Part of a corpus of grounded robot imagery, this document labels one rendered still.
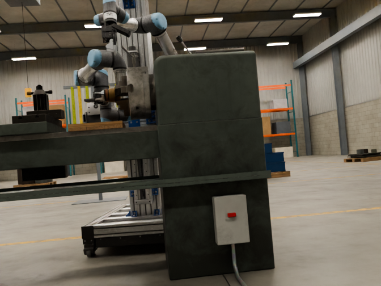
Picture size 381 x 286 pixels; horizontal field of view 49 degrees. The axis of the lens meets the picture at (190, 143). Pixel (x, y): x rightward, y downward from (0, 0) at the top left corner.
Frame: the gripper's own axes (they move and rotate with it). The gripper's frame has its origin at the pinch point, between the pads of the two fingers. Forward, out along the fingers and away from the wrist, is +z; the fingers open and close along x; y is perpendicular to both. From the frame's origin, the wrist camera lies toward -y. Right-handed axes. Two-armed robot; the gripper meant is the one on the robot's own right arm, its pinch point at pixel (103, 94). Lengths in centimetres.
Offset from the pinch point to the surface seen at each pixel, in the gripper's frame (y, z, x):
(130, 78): -17.2, 11.0, 6.5
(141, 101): -22.2, 10.7, -7.2
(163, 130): -33.0, 18.6, -24.9
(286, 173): -326, -657, -100
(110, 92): -4.2, 0.9, 1.1
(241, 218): -71, 26, -76
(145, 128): -23.6, 13.5, -22.9
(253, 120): -85, 18, -23
